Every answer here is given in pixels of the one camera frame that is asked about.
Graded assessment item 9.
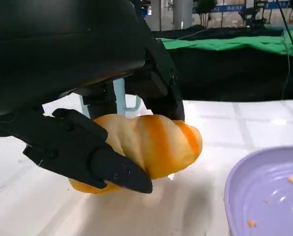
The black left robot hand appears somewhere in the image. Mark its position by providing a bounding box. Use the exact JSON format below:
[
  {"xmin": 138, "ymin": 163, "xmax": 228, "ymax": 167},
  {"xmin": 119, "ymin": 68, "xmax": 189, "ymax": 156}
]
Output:
[{"xmin": 0, "ymin": 0, "xmax": 186, "ymax": 195}]

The orange and white bread roll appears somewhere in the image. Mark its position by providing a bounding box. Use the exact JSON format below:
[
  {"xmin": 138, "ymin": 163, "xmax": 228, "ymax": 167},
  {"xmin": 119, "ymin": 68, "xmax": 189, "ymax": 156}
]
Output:
[{"xmin": 67, "ymin": 113, "xmax": 203, "ymax": 195}]

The pale green mug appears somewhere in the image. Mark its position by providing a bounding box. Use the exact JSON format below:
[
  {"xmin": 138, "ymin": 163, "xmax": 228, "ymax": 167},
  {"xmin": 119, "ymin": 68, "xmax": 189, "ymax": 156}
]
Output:
[{"xmin": 79, "ymin": 78, "xmax": 142, "ymax": 119}]

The grey pillar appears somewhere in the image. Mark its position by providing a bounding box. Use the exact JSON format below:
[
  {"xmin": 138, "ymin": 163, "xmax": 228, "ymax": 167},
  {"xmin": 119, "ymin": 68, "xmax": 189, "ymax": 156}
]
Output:
[{"xmin": 173, "ymin": 0, "xmax": 194, "ymax": 30}]

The green cloth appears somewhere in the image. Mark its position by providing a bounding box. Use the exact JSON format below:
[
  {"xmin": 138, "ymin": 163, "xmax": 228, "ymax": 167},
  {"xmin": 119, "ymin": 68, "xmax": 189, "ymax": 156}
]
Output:
[{"xmin": 156, "ymin": 29, "xmax": 293, "ymax": 56}]

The black cloth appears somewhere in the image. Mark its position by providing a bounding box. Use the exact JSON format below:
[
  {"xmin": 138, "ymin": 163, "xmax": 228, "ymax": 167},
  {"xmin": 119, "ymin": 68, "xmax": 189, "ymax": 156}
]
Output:
[{"xmin": 152, "ymin": 26, "xmax": 293, "ymax": 102}]

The lilac plate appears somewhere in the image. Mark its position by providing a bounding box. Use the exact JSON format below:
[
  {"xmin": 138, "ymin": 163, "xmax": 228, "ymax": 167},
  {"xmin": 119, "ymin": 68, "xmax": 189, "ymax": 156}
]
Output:
[{"xmin": 224, "ymin": 146, "xmax": 293, "ymax": 236}]

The black cable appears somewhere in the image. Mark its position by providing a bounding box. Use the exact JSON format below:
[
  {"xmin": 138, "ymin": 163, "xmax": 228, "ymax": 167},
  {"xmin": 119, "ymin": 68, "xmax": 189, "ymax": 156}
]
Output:
[
  {"xmin": 281, "ymin": 33, "xmax": 292, "ymax": 101},
  {"xmin": 276, "ymin": 0, "xmax": 293, "ymax": 59}
]

